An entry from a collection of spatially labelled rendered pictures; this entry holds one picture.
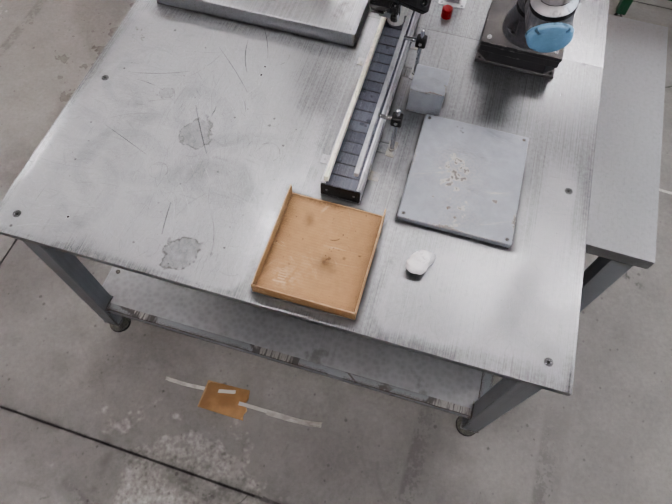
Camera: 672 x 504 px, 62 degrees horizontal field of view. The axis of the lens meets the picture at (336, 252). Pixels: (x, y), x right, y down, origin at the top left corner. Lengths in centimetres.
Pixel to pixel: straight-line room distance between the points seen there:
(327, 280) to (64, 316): 134
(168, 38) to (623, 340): 200
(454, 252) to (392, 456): 92
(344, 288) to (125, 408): 115
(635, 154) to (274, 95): 105
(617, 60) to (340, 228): 107
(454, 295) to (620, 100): 85
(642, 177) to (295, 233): 97
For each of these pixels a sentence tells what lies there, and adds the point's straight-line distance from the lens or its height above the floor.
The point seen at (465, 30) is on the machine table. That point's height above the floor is 83.
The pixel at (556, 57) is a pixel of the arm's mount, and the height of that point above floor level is 91.
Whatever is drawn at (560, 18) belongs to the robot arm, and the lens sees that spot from 160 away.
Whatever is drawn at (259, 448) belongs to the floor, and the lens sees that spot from 212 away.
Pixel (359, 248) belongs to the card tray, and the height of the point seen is 83.
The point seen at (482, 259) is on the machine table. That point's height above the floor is 83.
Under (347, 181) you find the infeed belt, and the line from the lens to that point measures 146.
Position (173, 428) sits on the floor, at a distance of 218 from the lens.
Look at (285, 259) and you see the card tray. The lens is 140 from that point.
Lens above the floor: 209
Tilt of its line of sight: 63 degrees down
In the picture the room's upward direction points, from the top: 3 degrees clockwise
